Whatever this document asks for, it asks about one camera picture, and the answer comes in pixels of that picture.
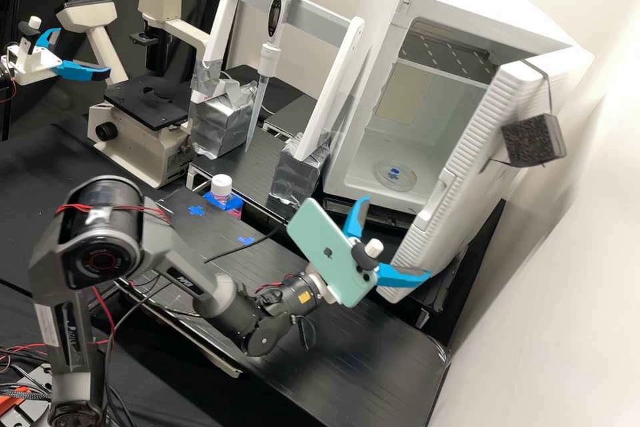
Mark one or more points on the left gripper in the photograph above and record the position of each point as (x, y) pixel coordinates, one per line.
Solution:
(32, 64)

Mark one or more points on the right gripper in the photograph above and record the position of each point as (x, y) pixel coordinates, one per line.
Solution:
(324, 291)

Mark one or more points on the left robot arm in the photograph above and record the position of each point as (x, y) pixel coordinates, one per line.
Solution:
(3, 69)

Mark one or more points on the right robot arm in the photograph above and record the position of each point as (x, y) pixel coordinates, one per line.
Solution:
(165, 257)

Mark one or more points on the incubator door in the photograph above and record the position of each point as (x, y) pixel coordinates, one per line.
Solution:
(480, 157)

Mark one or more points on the petri dish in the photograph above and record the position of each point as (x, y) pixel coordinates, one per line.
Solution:
(396, 176)

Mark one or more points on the cream microscope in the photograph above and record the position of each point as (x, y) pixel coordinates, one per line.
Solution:
(145, 137)

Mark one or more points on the blue bottle holder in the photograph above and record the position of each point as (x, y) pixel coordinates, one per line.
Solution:
(231, 207)

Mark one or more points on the white pipette stand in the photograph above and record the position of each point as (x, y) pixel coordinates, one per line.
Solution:
(330, 92)

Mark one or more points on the small bottle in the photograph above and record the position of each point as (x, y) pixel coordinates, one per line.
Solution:
(221, 188)

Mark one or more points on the pipette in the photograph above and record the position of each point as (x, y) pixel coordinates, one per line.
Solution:
(274, 16)

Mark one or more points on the white incubator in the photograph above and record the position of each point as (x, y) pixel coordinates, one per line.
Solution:
(450, 11)

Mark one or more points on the right wrist camera phone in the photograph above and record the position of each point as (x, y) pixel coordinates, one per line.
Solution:
(325, 247)

